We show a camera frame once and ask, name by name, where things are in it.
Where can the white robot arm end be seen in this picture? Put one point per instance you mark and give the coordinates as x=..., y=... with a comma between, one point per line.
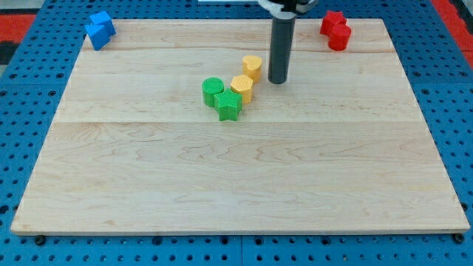
x=287, y=9

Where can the yellow heart block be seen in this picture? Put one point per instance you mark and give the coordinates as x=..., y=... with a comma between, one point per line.
x=251, y=66

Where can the red cylinder block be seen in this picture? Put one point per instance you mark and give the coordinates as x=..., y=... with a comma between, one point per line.
x=339, y=37

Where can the green star block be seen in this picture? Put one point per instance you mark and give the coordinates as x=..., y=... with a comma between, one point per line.
x=228, y=105

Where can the blue cube block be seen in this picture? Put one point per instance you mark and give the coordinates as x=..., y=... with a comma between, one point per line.
x=103, y=18

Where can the yellow hexagon block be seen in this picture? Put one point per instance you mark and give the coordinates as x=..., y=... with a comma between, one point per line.
x=243, y=85

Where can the red star block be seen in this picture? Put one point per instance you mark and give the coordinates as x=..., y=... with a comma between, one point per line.
x=331, y=19

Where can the green circle block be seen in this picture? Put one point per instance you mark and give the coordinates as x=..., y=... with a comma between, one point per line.
x=210, y=87

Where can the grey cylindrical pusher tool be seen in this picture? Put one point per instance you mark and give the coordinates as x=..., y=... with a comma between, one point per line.
x=281, y=40

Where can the wooden board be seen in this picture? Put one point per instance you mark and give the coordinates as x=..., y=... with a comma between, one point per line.
x=340, y=148

